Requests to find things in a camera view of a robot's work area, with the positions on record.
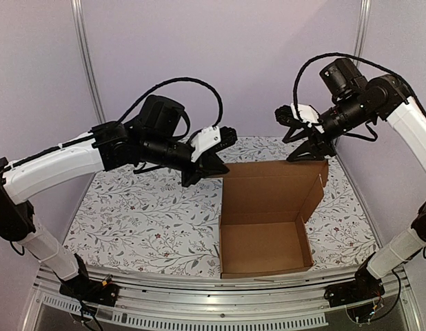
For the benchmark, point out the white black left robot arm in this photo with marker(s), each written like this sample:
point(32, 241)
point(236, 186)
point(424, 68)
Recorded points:
point(104, 148)

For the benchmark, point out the aluminium front rail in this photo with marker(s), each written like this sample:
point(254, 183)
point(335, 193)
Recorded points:
point(150, 301)

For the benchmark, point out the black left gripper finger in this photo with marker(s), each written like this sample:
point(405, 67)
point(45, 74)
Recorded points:
point(192, 177)
point(212, 165)

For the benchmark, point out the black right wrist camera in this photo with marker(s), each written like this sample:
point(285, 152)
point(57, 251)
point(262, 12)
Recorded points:
point(304, 117)

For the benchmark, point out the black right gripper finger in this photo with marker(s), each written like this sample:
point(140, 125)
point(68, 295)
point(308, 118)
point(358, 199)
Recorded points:
point(313, 149)
point(296, 132)

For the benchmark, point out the aluminium frame post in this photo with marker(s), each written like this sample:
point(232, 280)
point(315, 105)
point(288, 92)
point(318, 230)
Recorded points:
point(362, 27)
point(84, 50)

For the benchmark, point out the left aluminium frame post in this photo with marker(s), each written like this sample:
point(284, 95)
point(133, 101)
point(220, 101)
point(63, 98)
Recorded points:
point(84, 50)

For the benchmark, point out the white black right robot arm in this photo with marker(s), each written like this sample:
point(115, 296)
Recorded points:
point(362, 93)

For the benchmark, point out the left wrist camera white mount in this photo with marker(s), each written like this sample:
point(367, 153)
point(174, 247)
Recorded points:
point(212, 139)

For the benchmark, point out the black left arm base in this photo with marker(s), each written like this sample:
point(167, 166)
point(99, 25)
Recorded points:
point(102, 292)

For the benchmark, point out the brown cardboard box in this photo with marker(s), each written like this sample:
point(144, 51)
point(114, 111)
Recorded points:
point(265, 207)

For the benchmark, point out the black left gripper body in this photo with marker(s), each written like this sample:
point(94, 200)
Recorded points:
point(158, 151)

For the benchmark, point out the floral white table mat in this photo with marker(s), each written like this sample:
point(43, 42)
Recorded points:
point(151, 223)

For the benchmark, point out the right aluminium frame post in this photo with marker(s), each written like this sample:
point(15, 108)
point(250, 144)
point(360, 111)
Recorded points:
point(362, 27)

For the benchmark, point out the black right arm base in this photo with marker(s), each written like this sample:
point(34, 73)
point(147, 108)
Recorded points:
point(354, 293)

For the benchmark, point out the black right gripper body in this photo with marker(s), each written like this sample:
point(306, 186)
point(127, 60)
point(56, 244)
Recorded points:
point(310, 136)

